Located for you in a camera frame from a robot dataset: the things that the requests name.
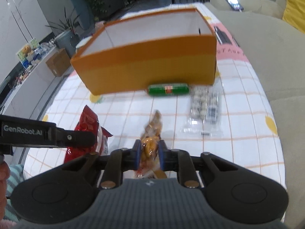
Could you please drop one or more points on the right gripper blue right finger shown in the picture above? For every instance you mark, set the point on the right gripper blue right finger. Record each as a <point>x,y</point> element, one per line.
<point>163,152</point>

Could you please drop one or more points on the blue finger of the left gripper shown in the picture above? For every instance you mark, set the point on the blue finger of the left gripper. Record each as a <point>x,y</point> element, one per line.
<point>75,139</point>

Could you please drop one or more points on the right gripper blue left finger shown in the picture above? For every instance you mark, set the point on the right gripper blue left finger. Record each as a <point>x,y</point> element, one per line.
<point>136,154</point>

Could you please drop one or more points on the orange peanut mix packet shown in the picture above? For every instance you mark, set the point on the orange peanut mix packet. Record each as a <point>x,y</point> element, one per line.
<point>149,159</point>

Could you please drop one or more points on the red cartoon snack bag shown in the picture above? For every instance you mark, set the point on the red cartoon snack bag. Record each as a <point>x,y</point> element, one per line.
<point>89,121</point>

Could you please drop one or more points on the clear tray of white balls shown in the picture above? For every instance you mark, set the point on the clear tray of white balls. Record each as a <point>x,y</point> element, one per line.
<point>204,111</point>

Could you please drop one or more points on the green sausage stick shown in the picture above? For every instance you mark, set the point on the green sausage stick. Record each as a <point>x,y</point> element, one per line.
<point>174,89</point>

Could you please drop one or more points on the smartphone on sofa arm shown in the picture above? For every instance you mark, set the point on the smartphone on sofa arm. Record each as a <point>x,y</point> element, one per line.
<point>235,5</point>

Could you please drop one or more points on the person's left hand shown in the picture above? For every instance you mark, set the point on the person's left hand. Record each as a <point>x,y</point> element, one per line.
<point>4,175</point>

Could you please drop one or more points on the white tv cabinet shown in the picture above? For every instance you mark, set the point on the white tv cabinet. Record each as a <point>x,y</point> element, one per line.
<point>29,99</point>

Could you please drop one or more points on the brown cardboard carton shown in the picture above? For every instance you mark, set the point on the brown cardboard carton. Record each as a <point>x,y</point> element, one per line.
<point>59,63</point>

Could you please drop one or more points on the teddy bear toy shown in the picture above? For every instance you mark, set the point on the teddy bear toy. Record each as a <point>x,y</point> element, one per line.
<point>26,51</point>

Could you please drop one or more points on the grey planter with plant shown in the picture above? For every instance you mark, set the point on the grey planter with plant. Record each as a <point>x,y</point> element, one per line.
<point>67,38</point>

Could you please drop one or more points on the white round rolling stool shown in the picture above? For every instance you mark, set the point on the white round rolling stool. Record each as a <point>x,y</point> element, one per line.
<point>82,43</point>

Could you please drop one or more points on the orange cardboard box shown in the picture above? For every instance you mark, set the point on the orange cardboard box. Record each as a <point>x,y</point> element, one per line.
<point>165,46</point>

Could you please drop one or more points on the pink space heater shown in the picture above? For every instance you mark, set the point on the pink space heater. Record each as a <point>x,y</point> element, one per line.
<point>99,25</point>

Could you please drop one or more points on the beige sofa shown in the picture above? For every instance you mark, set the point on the beige sofa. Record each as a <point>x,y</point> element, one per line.
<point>276,51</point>

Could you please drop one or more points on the yellow cushion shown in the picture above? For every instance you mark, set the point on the yellow cushion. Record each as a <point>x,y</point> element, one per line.
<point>294,14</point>

